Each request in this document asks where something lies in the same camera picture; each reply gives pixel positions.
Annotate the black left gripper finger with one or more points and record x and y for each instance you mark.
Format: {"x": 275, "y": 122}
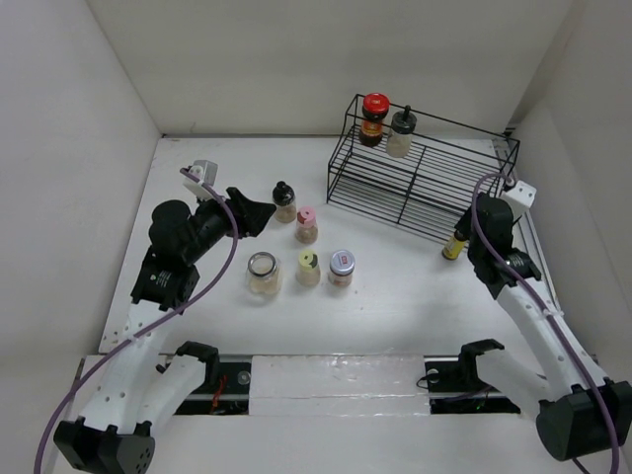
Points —
{"x": 252, "y": 218}
{"x": 237, "y": 201}

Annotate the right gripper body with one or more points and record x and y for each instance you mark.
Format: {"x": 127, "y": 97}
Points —
{"x": 465, "y": 226}

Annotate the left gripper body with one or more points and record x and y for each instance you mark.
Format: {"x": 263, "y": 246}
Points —
{"x": 212, "y": 224}

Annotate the yellow oil bottle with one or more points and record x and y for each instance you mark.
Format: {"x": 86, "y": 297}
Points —
{"x": 454, "y": 245}

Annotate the black cap seasoning jar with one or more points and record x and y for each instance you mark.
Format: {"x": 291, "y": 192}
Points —
{"x": 402, "y": 127}

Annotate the red cap sauce bottle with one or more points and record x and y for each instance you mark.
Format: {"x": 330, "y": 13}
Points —
{"x": 375, "y": 108}

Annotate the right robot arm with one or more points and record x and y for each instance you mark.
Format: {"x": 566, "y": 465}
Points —
{"x": 576, "y": 407}

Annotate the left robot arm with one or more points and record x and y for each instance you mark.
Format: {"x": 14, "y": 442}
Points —
{"x": 115, "y": 432}

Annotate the black pump cap spice jar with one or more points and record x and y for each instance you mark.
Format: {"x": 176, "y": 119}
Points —
{"x": 284, "y": 199}

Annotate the open wide glass jar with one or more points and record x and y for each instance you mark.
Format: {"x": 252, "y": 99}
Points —
{"x": 264, "y": 274}

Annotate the pink cap spice bottle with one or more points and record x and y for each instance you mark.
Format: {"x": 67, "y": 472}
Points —
{"x": 306, "y": 231}

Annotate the yellow cap spice bottle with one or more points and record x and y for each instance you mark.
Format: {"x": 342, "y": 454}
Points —
{"x": 308, "y": 270}

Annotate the silver lid spice jar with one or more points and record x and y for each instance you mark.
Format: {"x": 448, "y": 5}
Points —
{"x": 341, "y": 268}

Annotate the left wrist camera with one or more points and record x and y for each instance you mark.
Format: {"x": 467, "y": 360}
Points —
{"x": 198, "y": 176}

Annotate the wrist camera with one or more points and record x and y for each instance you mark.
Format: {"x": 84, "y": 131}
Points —
{"x": 520, "y": 197}
{"x": 198, "y": 176}

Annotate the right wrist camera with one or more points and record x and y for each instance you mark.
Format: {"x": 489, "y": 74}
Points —
{"x": 520, "y": 197}

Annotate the black wire rack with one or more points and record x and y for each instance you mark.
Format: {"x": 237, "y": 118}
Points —
{"x": 427, "y": 190}

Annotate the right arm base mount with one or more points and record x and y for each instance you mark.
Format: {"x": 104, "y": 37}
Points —
{"x": 454, "y": 386}

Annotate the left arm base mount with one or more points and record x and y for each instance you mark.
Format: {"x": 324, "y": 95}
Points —
{"x": 229, "y": 397}

